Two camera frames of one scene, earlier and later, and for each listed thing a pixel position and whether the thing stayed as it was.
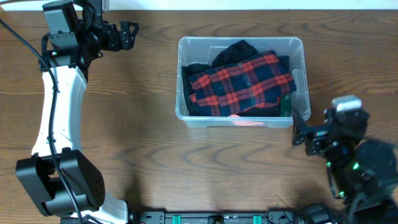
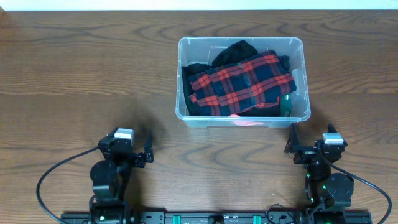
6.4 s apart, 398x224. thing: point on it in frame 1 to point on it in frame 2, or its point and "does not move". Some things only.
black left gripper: (115, 37) to (132, 157)
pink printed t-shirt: (236, 121) does not move
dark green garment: (285, 105) does not move
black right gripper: (323, 138) to (293, 146)
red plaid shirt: (240, 86) does not move
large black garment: (237, 53) does not move
